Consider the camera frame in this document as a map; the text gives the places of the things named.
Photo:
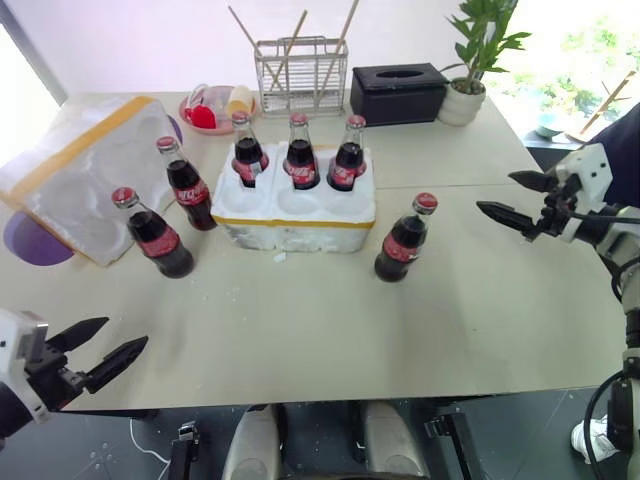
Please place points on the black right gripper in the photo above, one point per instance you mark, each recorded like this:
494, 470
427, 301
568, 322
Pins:
556, 215

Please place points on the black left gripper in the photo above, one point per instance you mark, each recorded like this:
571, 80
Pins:
52, 382

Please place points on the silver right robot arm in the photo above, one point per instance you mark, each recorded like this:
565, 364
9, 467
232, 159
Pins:
619, 235

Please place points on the glass cola bottle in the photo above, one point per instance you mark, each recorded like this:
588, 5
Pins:
345, 167
248, 160
400, 245
160, 245
192, 197
301, 167

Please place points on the black tissue box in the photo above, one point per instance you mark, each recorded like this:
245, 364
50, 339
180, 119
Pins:
395, 100

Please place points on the white foam lid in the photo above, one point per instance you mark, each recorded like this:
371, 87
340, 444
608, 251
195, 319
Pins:
75, 175

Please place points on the white foam bottle holder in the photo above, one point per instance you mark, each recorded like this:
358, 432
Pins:
295, 235

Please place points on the teal bowl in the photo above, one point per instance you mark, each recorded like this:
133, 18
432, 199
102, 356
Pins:
549, 127

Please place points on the person in dark clothes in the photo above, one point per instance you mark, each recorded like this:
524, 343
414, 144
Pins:
622, 150

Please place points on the white ribbed plant pot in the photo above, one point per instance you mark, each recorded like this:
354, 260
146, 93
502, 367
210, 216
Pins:
462, 105

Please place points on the purple round mat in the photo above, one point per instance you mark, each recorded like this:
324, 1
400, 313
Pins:
174, 132
35, 247

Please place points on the wooden branch stand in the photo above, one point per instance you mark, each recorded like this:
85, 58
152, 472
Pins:
607, 105

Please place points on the black table leg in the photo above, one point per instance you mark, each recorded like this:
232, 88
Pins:
452, 445
185, 450

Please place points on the green leafy plant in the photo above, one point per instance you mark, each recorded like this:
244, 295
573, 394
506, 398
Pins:
482, 40

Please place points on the silver rounded robot leg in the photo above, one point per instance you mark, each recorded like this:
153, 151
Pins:
395, 445
250, 445

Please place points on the wooden chopstick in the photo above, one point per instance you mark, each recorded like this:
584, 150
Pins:
340, 42
292, 45
245, 31

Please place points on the white shoe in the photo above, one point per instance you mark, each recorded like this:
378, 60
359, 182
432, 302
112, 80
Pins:
597, 440

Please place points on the pink plastic plate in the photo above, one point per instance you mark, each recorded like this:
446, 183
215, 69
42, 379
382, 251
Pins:
220, 127

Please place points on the red plastic toy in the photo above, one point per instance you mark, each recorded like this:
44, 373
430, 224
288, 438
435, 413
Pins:
204, 117

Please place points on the clear plastic cup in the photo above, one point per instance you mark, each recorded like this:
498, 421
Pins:
212, 95

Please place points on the cream plastic cup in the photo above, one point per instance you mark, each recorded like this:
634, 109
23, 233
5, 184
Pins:
240, 100

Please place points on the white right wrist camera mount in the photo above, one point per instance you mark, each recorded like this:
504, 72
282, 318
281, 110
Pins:
592, 170

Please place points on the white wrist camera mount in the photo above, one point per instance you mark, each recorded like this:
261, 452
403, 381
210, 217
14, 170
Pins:
592, 170
12, 340

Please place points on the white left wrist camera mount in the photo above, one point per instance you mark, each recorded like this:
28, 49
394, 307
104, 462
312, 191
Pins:
12, 340

